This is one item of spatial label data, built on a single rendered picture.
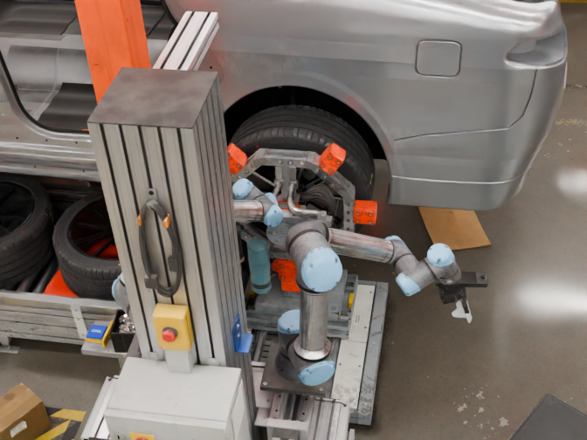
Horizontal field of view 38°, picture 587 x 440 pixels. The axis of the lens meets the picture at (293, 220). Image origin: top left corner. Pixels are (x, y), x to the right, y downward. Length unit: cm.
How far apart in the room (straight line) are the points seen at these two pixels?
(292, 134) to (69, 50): 171
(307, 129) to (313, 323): 109
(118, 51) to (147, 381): 111
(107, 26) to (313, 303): 112
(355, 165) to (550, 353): 138
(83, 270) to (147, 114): 204
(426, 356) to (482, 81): 140
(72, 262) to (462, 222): 213
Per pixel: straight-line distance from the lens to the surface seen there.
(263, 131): 342
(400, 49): 327
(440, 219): 479
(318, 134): 339
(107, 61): 294
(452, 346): 412
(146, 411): 235
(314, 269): 237
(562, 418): 350
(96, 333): 364
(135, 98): 202
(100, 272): 389
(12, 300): 407
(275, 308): 397
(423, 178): 359
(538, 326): 428
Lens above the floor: 305
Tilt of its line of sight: 40 degrees down
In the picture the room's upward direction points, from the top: 3 degrees counter-clockwise
